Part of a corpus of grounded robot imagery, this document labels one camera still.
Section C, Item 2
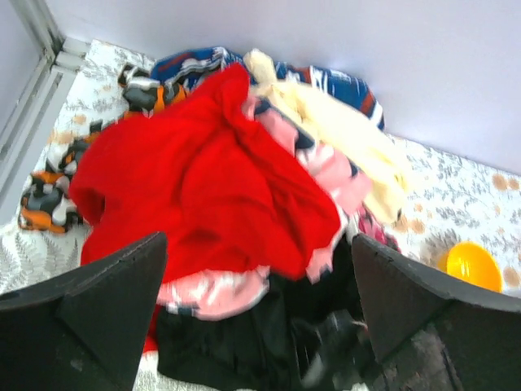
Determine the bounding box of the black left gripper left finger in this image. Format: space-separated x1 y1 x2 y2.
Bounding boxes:
1 233 167 390

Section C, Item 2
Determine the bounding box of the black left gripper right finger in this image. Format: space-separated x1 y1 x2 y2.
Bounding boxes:
352 234 520 390

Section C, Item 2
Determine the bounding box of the red cloth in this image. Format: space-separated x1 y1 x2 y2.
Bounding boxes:
68 63 342 354

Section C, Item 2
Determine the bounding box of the pink camouflage cloth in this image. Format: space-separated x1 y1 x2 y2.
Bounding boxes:
357 205 401 253

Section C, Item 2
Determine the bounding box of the orange black patterned cloth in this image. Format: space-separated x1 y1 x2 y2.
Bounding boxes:
16 64 192 235

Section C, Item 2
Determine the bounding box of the pink navy patterned cloth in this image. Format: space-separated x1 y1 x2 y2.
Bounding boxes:
158 98 371 320

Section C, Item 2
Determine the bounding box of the cream cloth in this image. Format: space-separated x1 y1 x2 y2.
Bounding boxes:
245 49 414 225

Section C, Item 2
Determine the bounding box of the blue white patterned cloth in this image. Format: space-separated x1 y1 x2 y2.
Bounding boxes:
151 46 385 130

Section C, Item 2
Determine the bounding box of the yellow plastic bowl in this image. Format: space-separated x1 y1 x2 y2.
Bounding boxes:
440 242 503 292

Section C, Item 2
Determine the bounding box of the floral tablecloth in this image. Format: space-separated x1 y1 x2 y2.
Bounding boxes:
1 63 520 390

